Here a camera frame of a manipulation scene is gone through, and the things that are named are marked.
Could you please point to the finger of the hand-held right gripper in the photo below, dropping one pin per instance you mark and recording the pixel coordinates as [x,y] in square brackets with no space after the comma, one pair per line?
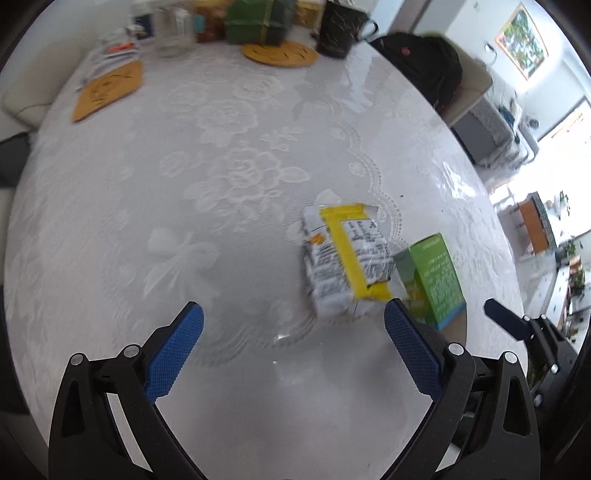
[503,318]

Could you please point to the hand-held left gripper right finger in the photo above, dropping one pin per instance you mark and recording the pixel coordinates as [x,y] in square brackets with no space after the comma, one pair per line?
[413,350]

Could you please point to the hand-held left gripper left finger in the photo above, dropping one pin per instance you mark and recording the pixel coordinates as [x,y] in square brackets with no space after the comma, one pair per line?
[175,355]

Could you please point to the green cardboard box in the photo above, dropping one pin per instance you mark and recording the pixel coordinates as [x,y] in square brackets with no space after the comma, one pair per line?
[436,277]

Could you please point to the yellow printed snack packet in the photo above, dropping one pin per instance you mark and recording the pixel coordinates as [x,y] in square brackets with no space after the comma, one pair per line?
[341,263]

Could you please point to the small wooden cabinet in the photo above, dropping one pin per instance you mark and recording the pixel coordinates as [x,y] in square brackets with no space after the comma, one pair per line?
[535,226]

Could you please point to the grey sofa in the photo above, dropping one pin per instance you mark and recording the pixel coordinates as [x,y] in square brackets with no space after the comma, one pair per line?
[489,134]

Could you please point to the beige chair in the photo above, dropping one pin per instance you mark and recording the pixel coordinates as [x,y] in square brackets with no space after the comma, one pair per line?
[27,99]
[473,85]

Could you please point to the black jacket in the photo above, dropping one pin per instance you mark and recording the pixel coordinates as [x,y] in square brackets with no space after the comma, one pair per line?
[11,159]

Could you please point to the black backpack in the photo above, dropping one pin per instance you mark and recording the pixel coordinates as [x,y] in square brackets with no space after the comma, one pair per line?
[420,64]

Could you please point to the square wooden coaster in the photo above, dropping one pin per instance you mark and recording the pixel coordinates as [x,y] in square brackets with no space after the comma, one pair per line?
[108,90]

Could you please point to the round wooden coaster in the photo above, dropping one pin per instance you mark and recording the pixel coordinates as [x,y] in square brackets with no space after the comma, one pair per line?
[280,53]

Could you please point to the clear glass mug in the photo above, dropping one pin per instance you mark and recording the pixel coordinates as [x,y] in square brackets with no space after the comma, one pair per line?
[173,32]

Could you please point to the black patterned mug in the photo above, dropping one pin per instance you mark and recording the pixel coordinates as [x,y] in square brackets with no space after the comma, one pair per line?
[339,27]

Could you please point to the brown jar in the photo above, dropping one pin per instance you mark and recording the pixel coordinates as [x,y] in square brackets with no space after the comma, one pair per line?
[210,23]

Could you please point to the white lidded jar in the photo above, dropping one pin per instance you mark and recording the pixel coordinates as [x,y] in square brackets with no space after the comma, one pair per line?
[141,21]

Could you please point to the green tissue box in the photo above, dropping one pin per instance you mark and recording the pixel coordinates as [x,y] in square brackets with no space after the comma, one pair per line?
[261,21]

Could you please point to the framed wall painting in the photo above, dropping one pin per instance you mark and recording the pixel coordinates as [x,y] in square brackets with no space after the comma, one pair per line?
[521,41]

